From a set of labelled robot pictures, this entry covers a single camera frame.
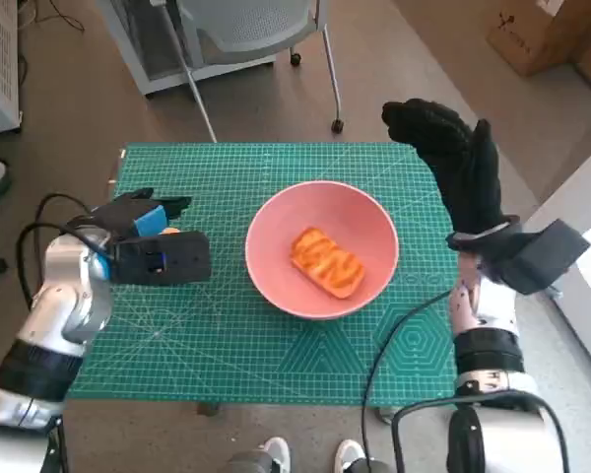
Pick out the black robot left hand, blue tape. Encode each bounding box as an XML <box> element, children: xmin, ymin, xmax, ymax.
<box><xmin>86</xmin><ymin>187</ymin><xmax>193</xmax><ymax>242</ymax></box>

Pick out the black gloved robot right hand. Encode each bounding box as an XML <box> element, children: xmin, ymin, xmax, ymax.
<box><xmin>381</xmin><ymin>98</ymin><xmax>506</xmax><ymax>236</ymax></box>

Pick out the pink bowl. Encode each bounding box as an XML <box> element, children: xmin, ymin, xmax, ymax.
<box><xmin>244</xmin><ymin>180</ymin><xmax>400</xmax><ymax>322</ymax></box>

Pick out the rectangular striped bread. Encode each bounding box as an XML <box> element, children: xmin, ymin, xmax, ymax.
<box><xmin>289</xmin><ymin>226</ymin><xmax>365</xmax><ymax>301</ymax></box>

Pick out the white furniture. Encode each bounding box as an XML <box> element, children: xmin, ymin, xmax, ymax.
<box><xmin>524</xmin><ymin>137</ymin><xmax>591</xmax><ymax>390</ymax></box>

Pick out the cardboard box with print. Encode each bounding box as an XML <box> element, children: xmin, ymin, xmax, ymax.
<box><xmin>487</xmin><ymin>0</ymin><xmax>591</xmax><ymax>78</ymax></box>

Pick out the green cutting mat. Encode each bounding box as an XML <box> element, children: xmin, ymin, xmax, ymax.
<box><xmin>67</xmin><ymin>142</ymin><xmax>458</xmax><ymax>408</ymax></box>

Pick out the grey mesh chair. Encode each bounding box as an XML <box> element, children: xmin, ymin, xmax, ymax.
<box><xmin>157</xmin><ymin>0</ymin><xmax>346</xmax><ymax>144</ymax></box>

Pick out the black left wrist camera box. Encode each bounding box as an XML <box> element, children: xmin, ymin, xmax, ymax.
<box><xmin>108</xmin><ymin>230</ymin><xmax>212</xmax><ymax>287</ymax></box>

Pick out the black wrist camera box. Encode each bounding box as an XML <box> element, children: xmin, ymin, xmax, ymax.
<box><xmin>492</xmin><ymin>220</ymin><xmax>591</xmax><ymax>296</ymax></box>
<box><xmin>108</xmin><ymin>230</ymin><xmax>212</xmax><ymax>287</ymax></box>

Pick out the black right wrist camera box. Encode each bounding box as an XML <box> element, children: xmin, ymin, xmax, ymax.
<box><xmin>492</xmin><ymin>220</ymin><xmax>591</xmax><ymax>296</ymax></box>

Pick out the black floor cable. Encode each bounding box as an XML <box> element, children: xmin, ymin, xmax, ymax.
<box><xmin>19</xmin><ymin>0</ymin><xmax>85</xmax><ymax>34</ymax></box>

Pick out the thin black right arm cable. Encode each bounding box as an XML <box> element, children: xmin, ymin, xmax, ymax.
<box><xmin>361</xmin><ymin>289</ymin><xmax>454</xmax><ymax>473</ymax></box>

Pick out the thick black looped cable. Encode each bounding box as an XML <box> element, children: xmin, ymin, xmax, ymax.
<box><xmin>391</xmin><ymin>388</ymin><xmax>572</xmax><ymax>473</ymax></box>

